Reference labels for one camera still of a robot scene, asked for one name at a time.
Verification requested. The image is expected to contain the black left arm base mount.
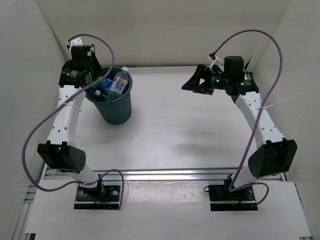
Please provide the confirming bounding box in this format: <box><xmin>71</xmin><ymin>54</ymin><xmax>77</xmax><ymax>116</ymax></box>
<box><xmin>73</xmin><ymin>180</ymin><xmax>122</xmax><ymax>210</ymax></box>

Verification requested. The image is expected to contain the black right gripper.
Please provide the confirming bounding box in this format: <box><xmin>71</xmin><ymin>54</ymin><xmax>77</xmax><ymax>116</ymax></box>
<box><xmin>181</xmin><ymin>64</ymin><xmax>231</xmax><ymax>96</ymax></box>

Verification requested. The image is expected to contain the clear bottle orange blue label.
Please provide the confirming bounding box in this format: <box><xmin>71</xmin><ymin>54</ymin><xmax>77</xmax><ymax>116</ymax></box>
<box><xmin>106</xmin><ymin>66</ymin><xmax>129</xmax><ymax>102</ymax></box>

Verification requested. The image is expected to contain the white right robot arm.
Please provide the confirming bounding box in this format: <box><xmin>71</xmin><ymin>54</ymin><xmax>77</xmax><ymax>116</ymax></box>
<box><xmin>181</xmin><ymin>56</ymin><xmax>298</xmax><ymax>200</ymax></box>

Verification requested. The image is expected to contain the aluminium table frame rail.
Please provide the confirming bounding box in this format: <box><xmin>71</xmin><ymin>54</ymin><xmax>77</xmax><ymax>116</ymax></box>
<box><xmin>12</xmin><ymin>64</ymin><xmax>313</xmax><ymax>240</ymax></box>

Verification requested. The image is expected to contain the dark green plastic bin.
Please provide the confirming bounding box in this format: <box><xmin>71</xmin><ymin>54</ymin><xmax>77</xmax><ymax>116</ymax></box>
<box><xmin>86</xmin><ymin>67</ymin><xmax>133</xmax><ymax>125</ymax></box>

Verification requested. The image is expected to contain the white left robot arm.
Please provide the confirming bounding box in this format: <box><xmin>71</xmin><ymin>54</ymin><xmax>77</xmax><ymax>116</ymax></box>
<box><xmin>37</xmin><ymin>45</ymin><xmax>105</xmax><ymax>200</ymax></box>

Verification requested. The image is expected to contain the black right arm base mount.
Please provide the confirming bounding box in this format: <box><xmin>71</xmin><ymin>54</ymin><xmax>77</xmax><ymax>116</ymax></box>
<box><xmin>203</xmin><ymin>184</ymin><xmax>258</xmax><ymax>212</ymax></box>

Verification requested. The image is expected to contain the green plastic soda bottle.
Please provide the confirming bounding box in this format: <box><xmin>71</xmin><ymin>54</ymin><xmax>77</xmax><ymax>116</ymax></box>
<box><xmin>96</xmin><ymin>77</ymin><xmax>107</xmax><ymax>88</ymax></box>

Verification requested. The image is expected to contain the clear unlabelled plastic bottle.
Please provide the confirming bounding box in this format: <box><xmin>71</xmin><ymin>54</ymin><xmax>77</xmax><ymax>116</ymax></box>
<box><xmin>93</xmin><ymin>89</ymin><xmax>112</xmax><ymax>102</ymax></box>

